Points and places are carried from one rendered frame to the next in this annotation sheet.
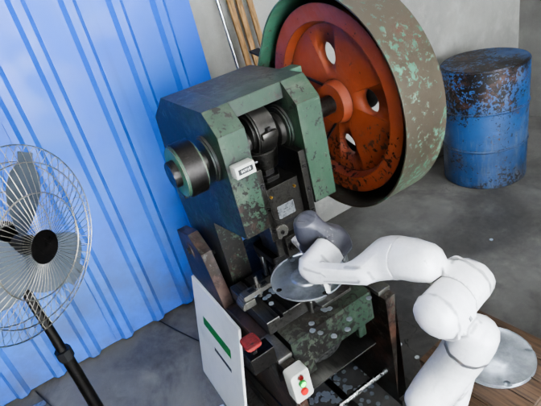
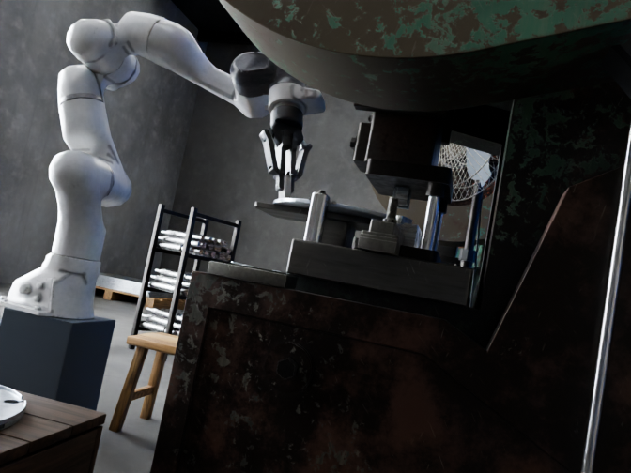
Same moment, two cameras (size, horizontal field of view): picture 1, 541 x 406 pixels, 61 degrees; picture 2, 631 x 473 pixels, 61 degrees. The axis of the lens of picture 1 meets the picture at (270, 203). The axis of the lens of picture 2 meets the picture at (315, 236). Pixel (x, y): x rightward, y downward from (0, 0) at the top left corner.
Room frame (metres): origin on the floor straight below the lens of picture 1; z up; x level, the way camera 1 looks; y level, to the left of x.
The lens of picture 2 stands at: (2.12, -0.92, 0.64)
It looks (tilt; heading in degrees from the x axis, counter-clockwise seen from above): 5 degrees up; 132
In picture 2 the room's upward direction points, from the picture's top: 11 degrees clockwise
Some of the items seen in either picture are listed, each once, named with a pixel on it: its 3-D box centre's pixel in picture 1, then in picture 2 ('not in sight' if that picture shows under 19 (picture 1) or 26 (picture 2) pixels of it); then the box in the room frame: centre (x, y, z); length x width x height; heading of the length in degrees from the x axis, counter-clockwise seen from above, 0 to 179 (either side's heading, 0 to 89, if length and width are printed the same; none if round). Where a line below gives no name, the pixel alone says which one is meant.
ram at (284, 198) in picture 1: (281, 211); (402, 104); (1.48, -0.03, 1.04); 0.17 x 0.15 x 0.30; 26
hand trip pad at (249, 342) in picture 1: (252, 348); not in sight; (1.17, 0.18, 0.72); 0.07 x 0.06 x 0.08; 26
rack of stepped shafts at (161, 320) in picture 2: not in sight; (185, 282); (-0.84, 1.18, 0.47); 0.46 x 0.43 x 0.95; 6
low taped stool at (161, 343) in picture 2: not in sight; (176, 388); (0.49, 0.29, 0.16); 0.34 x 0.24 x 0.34; 29
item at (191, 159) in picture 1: (193, 168); not in sight; (1.43, 0.22, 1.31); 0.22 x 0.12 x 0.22; 26
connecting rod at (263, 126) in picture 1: (261, 152); not in sight; (1.52, -0.01, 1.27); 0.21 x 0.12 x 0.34; 26
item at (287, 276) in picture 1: (307, 275); (341, 216); (1.40, -0.07, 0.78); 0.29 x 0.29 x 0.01
